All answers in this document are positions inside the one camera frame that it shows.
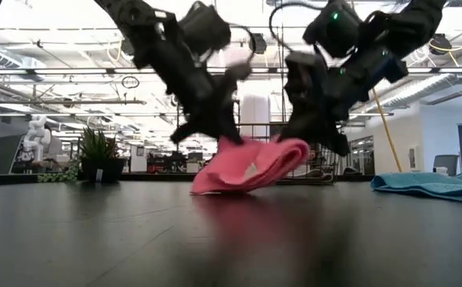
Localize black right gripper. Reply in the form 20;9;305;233
279;49;410;158

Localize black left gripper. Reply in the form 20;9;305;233
150;38;253;146

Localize pink microfiber towel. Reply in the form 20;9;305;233
190;134;311;196

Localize light blue microfiber towel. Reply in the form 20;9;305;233
370;160;462;205

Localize white building column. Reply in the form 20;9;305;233
240;93;272;139

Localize small potted green plant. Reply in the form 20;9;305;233
36;126;127;185

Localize grey background chair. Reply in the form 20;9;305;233
433;154;460;176

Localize bronze wire basket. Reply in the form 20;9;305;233
234;122;347;186

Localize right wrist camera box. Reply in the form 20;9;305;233
284;50;330;105

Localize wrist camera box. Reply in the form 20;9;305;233
284;50;330;105
178;1;233;56

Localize yellow hanging cable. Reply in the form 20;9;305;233
370;86;403;173

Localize black ceiling cable reel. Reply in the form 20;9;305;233
249;33;268;56
429;33;452;56

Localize white wall dispenser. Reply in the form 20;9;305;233
408;144;424;173

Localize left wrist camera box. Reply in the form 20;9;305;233
178;1;233;56

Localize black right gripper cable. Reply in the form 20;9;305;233
268;2;324;52

